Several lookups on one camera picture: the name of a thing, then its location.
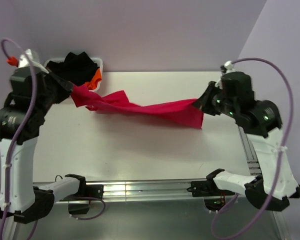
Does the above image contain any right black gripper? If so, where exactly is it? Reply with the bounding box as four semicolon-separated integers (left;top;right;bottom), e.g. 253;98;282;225
193;80;239;118

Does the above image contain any red t shirt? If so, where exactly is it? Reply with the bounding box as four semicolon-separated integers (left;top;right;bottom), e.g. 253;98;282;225
70;85;204;129

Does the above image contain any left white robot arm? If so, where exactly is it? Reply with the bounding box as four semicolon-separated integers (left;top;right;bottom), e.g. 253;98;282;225
0;67;88;224

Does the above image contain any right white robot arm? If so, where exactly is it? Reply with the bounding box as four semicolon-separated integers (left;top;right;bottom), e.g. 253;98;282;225
193;80;300;212

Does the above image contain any black t shirt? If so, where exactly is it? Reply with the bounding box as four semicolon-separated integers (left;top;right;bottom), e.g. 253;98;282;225
45;51;101;87

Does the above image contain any orange t shirt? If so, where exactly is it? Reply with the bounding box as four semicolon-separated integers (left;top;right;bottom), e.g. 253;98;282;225
85;68;102;91

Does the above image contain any white plastic basket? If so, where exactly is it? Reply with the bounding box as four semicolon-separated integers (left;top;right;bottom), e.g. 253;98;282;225
43;56;105;94

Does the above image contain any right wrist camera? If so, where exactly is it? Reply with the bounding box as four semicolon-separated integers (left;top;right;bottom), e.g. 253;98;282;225
215;61;255;101

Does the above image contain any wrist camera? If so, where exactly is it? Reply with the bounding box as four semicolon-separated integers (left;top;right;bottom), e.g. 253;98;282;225
6;49;49;97
215;61;255;101

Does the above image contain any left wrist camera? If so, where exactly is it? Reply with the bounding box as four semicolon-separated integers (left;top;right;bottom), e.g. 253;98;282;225
6;49;49;97

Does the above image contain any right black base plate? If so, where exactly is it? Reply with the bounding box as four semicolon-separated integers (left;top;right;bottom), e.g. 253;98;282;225
186;180;235;197

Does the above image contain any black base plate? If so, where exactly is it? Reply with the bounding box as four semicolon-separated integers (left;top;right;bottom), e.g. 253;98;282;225
84;184;104;200
186;180;235;197

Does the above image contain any front aluminium rail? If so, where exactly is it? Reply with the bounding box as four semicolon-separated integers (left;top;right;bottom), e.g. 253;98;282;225
32;179;251;205

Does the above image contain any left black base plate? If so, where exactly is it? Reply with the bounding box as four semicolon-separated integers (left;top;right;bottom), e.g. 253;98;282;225
84;184;104;200

